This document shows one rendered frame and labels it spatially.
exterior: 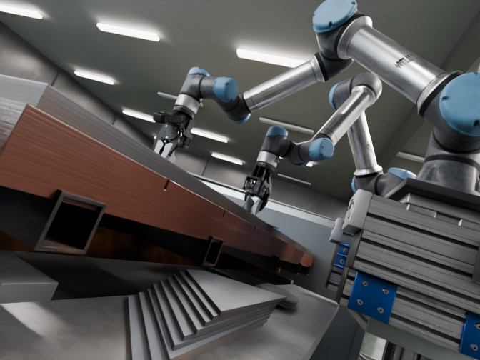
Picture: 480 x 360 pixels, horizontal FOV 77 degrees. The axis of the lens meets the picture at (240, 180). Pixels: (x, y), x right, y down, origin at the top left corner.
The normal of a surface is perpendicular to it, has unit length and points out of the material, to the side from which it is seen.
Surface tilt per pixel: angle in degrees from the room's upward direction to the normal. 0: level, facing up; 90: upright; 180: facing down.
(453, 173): 72
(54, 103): 90
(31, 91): 90
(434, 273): 90
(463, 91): 94
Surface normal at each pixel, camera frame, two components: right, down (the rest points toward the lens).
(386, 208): -0.21, -0.25
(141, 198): 0.87, 0.25
